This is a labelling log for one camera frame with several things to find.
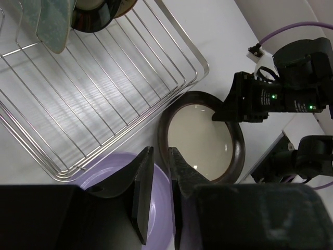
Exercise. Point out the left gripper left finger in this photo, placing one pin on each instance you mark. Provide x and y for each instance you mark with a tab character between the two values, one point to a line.
121	204

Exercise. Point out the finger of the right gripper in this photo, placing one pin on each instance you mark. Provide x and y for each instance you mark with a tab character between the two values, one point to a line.
234	108

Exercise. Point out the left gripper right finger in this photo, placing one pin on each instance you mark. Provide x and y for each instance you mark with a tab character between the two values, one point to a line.
183	182

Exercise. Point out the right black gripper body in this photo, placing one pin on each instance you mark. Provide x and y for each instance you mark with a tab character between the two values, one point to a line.
302	81

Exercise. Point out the purple plastic plate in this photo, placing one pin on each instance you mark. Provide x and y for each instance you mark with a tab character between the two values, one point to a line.
160	229

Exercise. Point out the brown rim cream bowl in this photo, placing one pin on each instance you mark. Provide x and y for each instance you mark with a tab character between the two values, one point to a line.
215	149

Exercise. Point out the dark striped rim plate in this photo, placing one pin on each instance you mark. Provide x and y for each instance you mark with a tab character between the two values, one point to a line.
93	16

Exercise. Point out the light green rectangular dish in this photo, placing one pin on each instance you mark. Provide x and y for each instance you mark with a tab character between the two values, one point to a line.
51	20

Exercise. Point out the beige wooden plate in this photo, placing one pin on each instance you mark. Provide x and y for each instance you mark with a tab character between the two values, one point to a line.
125	7

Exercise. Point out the wire dish rack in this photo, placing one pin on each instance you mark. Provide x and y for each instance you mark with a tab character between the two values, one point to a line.
61	112

